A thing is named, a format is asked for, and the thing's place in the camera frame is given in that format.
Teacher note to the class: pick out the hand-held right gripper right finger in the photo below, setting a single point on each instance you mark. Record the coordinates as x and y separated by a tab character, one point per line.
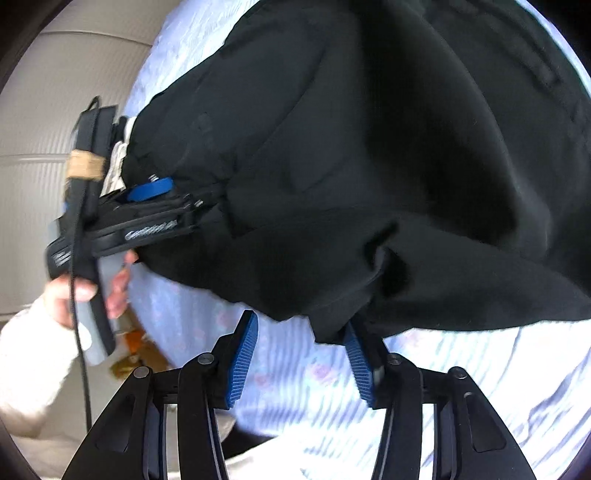
359	364

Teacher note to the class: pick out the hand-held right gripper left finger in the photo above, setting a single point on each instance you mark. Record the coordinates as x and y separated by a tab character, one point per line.
242	357

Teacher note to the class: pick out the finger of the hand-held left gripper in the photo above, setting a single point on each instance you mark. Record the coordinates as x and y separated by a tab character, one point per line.
150	190

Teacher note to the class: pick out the black pants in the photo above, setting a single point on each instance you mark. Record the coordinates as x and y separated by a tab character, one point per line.
369	161

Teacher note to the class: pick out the person's left forearm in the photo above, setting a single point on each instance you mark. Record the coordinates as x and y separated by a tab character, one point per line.
34	364

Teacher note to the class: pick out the person's left hand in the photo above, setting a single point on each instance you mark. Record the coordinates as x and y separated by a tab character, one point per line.
108	290

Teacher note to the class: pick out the light blue floral bed sheet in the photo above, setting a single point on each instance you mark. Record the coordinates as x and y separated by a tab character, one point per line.
304	397

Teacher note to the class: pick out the grey padded headboard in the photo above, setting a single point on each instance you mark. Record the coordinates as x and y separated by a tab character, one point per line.
69	115

